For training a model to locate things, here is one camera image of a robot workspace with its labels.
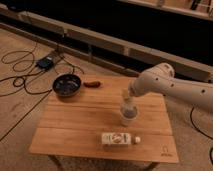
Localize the black cable at right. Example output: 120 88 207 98
189 106 213 166

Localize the dark round bowl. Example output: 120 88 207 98
52 74 82 97

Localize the brown sausage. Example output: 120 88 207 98
83 81 101 88

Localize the black power adapter box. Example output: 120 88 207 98
36 57 54 70

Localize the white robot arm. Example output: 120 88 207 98
129 63 213 113

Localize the wooden table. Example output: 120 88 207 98
29 75 179 163

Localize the white bottle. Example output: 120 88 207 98
101 132 141 146

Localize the ceramic cup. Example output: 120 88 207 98
120 103 138 126

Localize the black cable on floor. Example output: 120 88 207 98
0 39 84 141

